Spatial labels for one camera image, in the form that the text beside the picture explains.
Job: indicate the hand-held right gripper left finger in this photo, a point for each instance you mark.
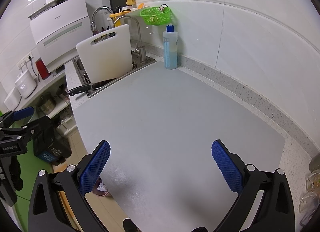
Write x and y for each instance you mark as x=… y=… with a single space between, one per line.
x=94 y=167

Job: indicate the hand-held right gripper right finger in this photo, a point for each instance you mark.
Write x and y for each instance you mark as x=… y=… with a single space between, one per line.
x=227 y=167

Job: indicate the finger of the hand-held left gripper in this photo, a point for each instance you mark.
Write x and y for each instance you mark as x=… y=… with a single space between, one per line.
x=40 y=124
x=23 y=112

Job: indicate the pink waste basket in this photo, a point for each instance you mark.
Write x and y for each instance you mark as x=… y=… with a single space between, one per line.
x=101 y=189

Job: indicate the person's left hand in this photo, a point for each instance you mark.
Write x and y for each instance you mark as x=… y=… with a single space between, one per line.
x=17 y=174

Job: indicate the white boxy appliance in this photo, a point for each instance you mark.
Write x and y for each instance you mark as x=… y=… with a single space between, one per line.
x=11 y=98

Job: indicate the steel cooking pot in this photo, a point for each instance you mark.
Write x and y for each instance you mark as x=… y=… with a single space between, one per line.
x=46 y=105

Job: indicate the black blue pedal bin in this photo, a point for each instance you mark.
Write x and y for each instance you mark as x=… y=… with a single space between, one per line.
x=51 y=148

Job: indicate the white storage box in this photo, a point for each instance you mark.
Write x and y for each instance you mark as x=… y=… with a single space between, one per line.
x=66 y=122

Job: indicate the white rice cooker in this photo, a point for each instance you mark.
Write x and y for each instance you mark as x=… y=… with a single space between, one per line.
x=25 y=84

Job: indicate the small dark pot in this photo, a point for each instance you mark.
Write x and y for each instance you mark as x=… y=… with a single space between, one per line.
x=61 y=92

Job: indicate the white open shelf unit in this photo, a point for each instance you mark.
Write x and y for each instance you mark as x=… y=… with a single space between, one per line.
x=50 y=82

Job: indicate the red cup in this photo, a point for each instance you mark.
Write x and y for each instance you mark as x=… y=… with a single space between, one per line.
x=42 y=69

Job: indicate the black shoe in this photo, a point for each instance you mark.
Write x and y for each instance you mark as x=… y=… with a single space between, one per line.
x=130 y=225

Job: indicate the grey counter mat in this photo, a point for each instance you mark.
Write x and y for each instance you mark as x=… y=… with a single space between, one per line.
x=160 y=134

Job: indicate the white countertop dishwasher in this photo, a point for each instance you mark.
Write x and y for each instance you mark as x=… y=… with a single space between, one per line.
x=62 y=34

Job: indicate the clear glass dish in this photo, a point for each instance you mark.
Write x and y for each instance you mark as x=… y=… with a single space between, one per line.
x=308 y=204
x=313 y=180

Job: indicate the white cutting board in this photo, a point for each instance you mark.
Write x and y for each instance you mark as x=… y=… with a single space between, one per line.
x=105 y=52

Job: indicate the steel sink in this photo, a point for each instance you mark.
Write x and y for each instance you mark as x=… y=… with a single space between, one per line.
x=150 y=60

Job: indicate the slim gooseneck faucet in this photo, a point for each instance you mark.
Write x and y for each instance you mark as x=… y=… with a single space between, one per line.
x=142 y=53

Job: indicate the blue liquid bottle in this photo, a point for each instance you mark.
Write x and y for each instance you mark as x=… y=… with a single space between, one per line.
x=170 y=52

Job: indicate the tall chrome faucet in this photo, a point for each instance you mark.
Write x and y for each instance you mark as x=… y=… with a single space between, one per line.
x=100 y=9

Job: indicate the white yellow sink caddy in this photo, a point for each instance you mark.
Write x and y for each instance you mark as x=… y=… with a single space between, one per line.
x=132 y=9

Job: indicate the green plastic hanging basket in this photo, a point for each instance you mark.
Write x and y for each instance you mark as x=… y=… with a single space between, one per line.
x=156 y=16

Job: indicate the small white spotted toy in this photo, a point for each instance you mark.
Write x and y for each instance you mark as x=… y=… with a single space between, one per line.
x=161 y=9

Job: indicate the white wall socket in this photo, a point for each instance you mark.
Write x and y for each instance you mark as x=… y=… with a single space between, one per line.
x=25 y=60

